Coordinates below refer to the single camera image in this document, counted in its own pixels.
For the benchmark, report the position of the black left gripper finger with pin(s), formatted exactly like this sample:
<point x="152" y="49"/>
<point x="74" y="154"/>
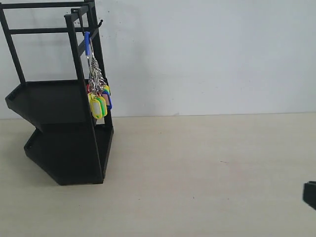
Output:
<point x="309" y="194"/>

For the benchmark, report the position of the colourful key tag bunch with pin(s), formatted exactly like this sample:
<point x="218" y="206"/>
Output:
<point x="98" y="90"/>

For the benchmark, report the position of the black metal two-tier rack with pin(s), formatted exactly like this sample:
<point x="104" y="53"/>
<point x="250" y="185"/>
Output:
<point x="68" y="143"/>

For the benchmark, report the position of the black S-shaped hook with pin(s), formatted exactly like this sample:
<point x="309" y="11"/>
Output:
<point x="89" y="11"/>

